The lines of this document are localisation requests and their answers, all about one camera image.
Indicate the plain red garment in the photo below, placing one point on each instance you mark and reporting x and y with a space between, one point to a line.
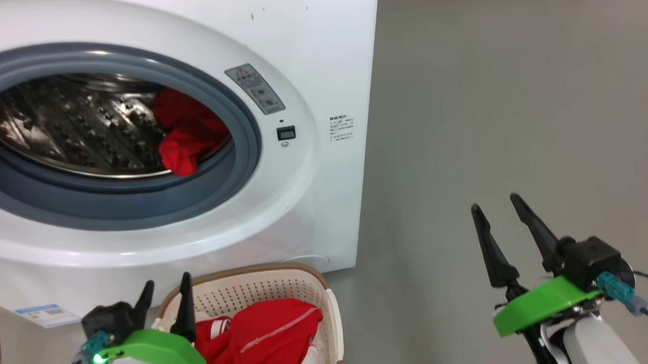
187 133

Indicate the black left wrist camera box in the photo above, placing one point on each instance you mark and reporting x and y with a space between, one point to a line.
110 319

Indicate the blue white energy label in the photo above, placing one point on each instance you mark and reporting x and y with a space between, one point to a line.
47 315

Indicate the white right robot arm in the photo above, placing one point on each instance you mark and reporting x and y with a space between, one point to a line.
599 345

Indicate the white front-load washing machine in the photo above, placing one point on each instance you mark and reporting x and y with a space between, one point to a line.
309 53

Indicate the black text notice label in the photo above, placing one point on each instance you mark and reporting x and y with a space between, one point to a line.
341 128

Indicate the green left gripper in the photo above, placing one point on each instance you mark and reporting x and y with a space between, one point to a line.
157 349

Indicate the red garment with white stripe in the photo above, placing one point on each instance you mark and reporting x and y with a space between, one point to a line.
264 335

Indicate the grey warning sticker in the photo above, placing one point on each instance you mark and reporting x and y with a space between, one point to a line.
255 89

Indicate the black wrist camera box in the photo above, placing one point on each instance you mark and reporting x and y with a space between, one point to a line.
593 259
110 319

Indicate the beige perforated laundry basket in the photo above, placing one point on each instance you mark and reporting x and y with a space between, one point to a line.
252 287

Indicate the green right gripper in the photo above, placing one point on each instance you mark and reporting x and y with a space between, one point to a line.
544 301

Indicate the black door latch socket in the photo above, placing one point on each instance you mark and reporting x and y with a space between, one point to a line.
286 132

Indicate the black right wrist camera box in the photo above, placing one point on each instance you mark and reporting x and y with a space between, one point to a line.
593 259

